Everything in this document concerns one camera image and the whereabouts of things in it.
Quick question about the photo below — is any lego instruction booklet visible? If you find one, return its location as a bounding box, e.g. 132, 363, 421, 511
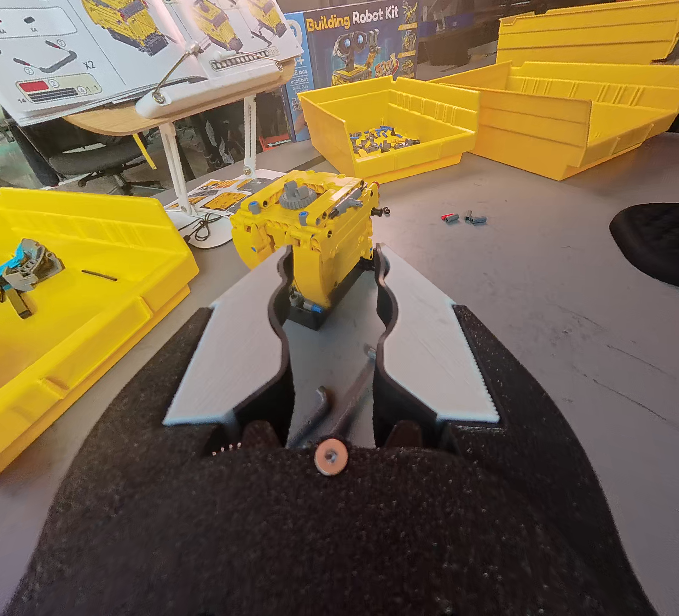
0, 0, 304, 127

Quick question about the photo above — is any grey lego elbow with axle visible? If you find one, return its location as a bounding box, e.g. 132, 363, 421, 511
289, 385, 333, 448

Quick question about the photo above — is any grey lego handle assembly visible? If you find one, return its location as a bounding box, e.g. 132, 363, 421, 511
326, 343, 379, 440

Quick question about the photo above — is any short black lego liftarm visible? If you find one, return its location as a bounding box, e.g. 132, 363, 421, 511
7, 289, 35, 321

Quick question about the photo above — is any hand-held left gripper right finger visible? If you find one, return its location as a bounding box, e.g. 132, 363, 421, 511
371, 243, 500, 448

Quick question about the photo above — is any blue and black lego piece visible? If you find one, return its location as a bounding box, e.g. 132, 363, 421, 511
0, 237, 66, 305

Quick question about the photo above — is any blue lego kit box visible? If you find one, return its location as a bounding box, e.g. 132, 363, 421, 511
284, 0, 424, 145

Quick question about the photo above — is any yellow plastic bin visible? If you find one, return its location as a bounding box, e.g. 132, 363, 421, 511
428, 60, 679, 183
496, 0, 679, 67
297, 75, 482, 186
0, 187, 201, 475

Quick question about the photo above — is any yellow ribbon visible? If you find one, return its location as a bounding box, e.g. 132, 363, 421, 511
133, 134, 158, 171

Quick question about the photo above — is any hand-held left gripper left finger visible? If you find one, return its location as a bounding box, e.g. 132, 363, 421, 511
162, 244, 295, 450

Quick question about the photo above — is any black office chair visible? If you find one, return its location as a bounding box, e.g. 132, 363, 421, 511
11, 123, 161, 194

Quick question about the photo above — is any white and wooden book stand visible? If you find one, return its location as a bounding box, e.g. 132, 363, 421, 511
64, 59, 299, 249

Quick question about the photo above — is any pile of small lego pieces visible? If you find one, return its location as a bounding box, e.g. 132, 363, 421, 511
348, 125, 422, 159

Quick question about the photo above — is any yellow lego vehicle model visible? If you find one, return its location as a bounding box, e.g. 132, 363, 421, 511
230, 169, 393, 332

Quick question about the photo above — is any black cable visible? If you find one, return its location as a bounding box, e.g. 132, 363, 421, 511
183, 216, 230, 247

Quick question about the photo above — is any yellow sticker sheet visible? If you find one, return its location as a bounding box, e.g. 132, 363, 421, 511
183, 177, 288, 215

